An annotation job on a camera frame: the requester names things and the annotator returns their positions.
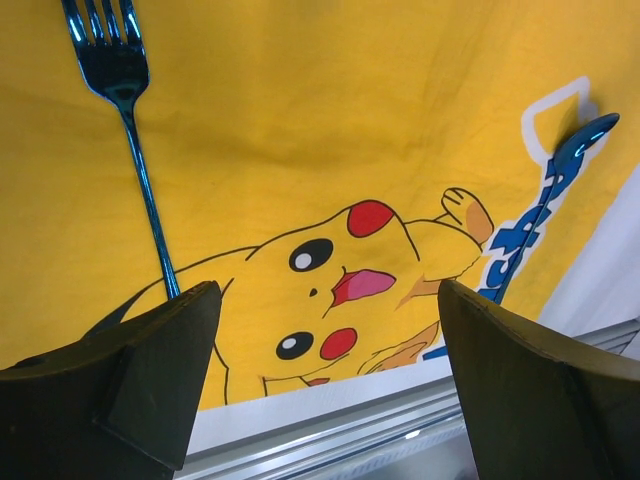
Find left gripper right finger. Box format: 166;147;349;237
438;280;639;479

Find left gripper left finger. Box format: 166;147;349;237
1;282;222;479

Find blue metal spoon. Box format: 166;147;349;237
479;113;620;304

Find yellow Pikachu cloth placemat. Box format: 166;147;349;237
1;1;639;408

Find blue metal fork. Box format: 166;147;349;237
61;0;180;298

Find aluminium mounting rail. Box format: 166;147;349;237
177;319;640;480

